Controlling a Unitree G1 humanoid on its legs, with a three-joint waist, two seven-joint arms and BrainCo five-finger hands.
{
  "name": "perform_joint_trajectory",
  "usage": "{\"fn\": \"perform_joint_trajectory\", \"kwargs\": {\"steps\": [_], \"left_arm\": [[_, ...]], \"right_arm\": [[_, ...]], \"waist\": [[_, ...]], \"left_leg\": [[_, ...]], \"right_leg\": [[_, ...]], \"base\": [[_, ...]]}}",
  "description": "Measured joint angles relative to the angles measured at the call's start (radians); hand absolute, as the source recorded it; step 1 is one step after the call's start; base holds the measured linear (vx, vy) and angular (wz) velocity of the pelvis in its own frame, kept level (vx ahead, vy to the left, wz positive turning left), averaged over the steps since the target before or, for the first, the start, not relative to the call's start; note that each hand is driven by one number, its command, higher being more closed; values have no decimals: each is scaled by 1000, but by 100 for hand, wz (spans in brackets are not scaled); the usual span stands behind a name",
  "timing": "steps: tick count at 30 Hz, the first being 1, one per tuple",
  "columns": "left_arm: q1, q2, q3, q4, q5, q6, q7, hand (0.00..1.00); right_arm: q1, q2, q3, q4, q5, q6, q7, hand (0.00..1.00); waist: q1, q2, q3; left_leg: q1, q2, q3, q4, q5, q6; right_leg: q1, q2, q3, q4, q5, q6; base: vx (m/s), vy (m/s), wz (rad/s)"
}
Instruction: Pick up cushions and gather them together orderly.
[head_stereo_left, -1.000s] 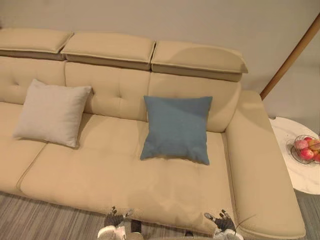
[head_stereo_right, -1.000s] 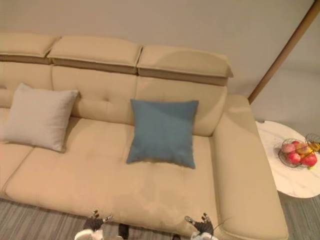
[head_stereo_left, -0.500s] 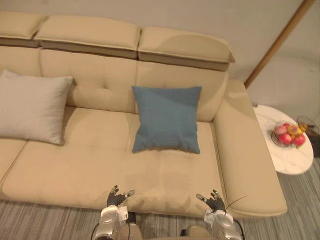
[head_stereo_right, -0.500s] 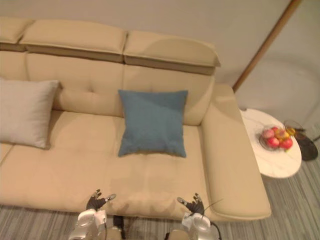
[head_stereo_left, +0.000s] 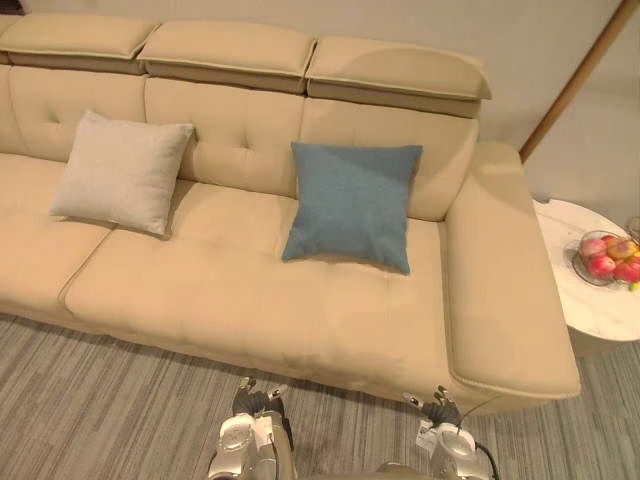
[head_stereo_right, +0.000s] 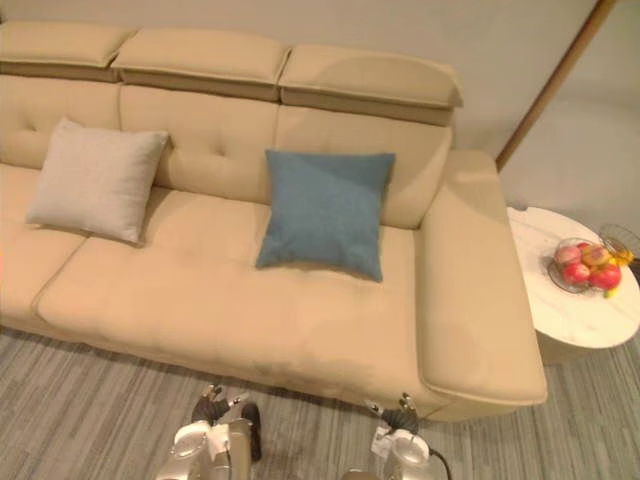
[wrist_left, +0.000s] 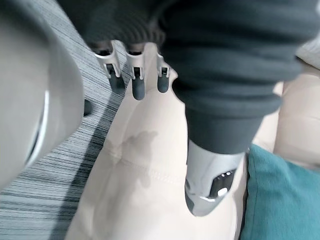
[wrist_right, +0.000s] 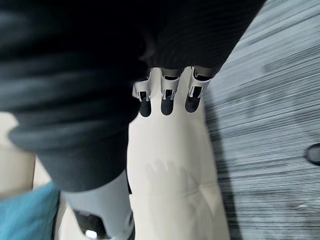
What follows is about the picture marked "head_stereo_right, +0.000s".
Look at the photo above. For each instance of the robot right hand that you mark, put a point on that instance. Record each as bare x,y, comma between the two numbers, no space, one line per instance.
400,417

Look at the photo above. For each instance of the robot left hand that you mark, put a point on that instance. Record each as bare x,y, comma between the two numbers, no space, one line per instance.
212,404

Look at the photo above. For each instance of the beige leather sofa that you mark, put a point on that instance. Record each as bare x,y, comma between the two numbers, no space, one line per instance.
210,280

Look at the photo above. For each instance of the round white marble side table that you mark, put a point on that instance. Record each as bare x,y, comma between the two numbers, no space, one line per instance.
560,310

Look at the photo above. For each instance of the blue cushion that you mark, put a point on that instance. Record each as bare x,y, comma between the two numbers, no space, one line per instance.
325,215

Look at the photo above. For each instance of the red apple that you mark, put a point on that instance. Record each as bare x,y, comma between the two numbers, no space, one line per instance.
606,276
576,274

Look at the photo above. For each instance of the pale pink apple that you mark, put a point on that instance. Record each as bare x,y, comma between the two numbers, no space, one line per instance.
567,255

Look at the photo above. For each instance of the light grey cushion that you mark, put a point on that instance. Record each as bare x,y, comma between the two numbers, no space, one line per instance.
95,180

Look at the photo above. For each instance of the orange yellow fruit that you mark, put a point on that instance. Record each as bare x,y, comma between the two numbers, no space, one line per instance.
595,256

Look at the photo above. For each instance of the yellow banana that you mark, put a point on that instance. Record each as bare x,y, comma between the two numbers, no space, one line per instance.
621,257

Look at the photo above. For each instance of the wooden floor lamp pole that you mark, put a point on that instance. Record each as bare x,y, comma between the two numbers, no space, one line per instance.
550,75

